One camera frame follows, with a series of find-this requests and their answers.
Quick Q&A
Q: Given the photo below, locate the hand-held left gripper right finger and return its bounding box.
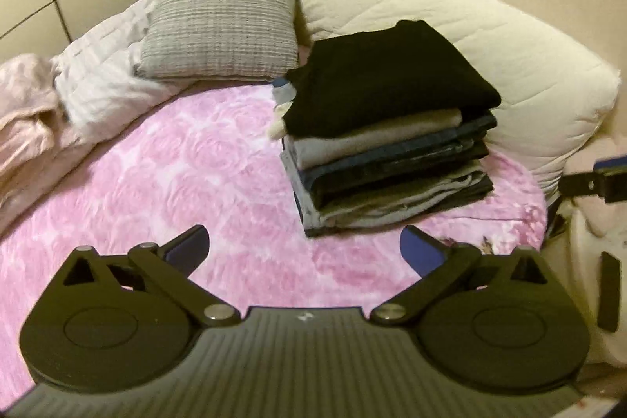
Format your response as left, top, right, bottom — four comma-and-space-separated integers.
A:
370, 224, 549, 327

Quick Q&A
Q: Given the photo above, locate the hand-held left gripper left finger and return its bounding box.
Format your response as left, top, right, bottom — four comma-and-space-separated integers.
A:
61, 224, 242, 327

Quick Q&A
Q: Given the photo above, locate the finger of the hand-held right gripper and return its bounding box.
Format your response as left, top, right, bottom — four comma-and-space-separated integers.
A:
558, 157, 627, 204

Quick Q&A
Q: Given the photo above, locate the black sweater with white collar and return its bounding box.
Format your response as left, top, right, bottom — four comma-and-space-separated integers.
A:
267, 20, 503, 141

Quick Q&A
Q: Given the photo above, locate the pink rose bed blanket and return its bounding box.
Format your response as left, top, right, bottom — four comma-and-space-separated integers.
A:
0, 82, 548, 394

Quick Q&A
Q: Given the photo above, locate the stack of folded clothes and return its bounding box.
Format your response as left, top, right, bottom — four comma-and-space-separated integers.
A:
272, 75, 498, 237

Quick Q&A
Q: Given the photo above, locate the white bedside cabinet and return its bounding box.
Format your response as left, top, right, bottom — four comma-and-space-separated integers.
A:
543, 197, 627, 367

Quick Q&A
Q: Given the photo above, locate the striped grey quilt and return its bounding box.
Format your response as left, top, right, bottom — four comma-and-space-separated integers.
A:
51, 0, 197, 142

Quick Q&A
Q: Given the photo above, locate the large cream pillow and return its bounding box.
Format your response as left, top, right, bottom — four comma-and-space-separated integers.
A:
206, 0, 623, 203

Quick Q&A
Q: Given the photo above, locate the pink towel blanket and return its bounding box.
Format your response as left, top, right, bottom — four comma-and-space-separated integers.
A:
0, 53, 79, 223

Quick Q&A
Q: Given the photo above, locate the grey striped pillow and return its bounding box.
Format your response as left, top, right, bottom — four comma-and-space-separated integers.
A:
133, 0, 304, 81

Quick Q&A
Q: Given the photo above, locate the black handle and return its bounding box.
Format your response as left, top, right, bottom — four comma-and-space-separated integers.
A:
598, 252, 622, 333

